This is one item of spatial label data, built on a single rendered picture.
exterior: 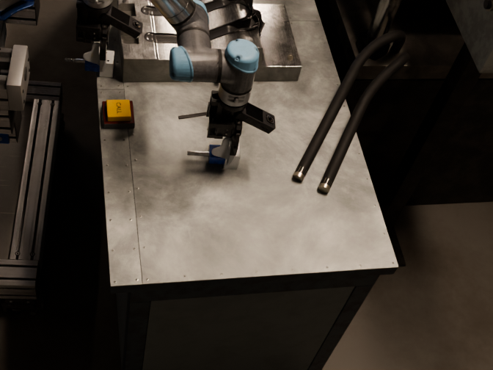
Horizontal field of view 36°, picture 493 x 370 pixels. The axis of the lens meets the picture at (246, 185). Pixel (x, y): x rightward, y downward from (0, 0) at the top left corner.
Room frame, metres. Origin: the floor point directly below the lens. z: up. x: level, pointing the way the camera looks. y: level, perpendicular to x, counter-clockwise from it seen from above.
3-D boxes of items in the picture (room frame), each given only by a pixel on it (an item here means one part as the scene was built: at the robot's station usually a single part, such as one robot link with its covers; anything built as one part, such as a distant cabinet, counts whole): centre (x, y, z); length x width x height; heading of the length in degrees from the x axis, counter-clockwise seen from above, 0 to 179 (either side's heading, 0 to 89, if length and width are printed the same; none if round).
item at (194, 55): (1.21, 0.19, 1.14); 0.11 x 0.11 x 0.08; 18
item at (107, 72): (1.41, 0.50, 0.83); 0.13 x 0.05 x 0.05; 103
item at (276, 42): (1.61, 0.22, 0.87); 0.50 x 0.26 x 0.14; 112
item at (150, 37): (1.61, 0.24, 0.92); 0.35 x 0.16 x 0.09; 112
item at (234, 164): (1.22, 0.10, 0.83); 0.13 x 0.05 x 0.05; 106
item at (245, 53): (1.22, 0.09, 1.15); 0.09 x 0.08 x 0.11; 108
